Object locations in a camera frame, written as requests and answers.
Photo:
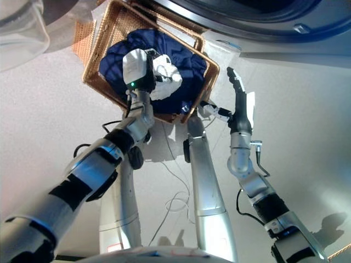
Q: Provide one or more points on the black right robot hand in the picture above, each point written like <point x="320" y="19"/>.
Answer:
<point x="242" y="115"/>

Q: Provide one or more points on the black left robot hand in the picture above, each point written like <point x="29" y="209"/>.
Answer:
<point x="134" y="68"/>

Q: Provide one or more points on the white garment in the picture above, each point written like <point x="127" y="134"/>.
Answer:
<point x="167" y="87"/>

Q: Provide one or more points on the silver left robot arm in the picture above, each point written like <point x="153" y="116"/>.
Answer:
<point x="90" y="170"/>

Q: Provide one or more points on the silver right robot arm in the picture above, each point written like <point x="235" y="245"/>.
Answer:
<point x="241" y="161"/>

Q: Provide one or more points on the brown wicker laundry basket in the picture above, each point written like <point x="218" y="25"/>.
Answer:
<point x="109" y="24"/>

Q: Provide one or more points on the grey front-load washing machine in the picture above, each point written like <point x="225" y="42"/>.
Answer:
<point x="246" y="24"/>

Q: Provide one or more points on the navy blue garment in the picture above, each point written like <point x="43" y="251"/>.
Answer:
<point x="189" y="82"/>

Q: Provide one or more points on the silver right robot leg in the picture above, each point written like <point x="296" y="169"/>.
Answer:
<point x="205" y="186"/>

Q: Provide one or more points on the silver robot legs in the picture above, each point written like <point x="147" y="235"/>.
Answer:
<point x="179" y="179"/>

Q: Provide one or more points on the round glass washer door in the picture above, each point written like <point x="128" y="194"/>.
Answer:
<point x="22" y="35"/>

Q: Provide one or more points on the robot torso front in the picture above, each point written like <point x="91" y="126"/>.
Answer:
<point x="153" y="254"/>

